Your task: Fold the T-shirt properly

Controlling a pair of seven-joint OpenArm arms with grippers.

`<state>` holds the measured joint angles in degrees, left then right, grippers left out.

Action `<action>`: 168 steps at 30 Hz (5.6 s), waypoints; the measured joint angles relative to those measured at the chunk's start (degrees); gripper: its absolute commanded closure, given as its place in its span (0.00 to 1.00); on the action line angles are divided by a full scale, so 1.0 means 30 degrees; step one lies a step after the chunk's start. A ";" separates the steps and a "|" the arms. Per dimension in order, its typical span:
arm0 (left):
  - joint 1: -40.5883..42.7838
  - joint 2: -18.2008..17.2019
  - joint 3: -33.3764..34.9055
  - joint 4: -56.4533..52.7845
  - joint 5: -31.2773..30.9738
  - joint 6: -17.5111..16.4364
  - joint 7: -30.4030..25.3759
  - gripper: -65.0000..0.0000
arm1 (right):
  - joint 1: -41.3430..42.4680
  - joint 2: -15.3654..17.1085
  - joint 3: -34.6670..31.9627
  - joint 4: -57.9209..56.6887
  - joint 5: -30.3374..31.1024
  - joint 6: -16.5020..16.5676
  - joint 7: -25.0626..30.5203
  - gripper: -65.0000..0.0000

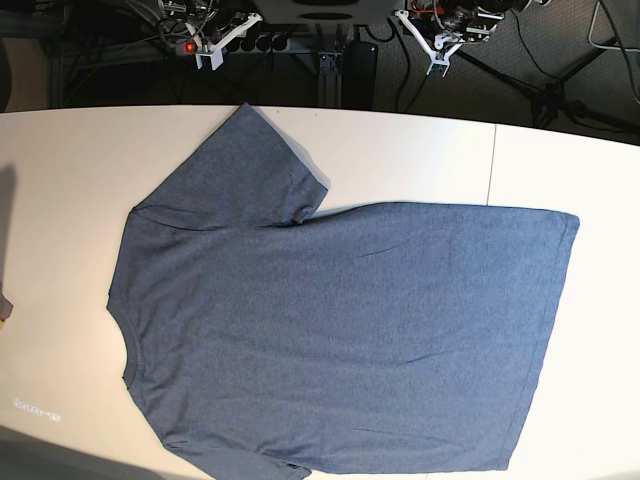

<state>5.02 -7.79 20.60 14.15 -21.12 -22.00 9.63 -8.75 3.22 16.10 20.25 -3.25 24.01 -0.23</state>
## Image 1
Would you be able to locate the aluminium frame post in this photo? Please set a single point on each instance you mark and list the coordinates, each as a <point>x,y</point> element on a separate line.
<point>329,50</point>

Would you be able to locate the small object at table edge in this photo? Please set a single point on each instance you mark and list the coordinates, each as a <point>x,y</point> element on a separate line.
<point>6,307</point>

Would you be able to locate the black tripod stand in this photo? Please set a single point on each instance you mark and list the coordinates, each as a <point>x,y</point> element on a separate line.
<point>551,101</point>

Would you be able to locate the black power adapter box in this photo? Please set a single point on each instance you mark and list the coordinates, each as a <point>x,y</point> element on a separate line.
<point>359,65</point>

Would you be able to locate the blue T-shirt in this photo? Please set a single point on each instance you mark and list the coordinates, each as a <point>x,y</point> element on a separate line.
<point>266,342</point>

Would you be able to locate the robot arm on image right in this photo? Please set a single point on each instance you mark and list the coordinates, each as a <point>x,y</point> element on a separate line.
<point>441,28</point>

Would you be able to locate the power strip with red switch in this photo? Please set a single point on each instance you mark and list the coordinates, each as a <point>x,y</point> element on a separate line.
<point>261,44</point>

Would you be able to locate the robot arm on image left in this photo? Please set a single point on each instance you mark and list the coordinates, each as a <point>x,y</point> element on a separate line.
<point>199,29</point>

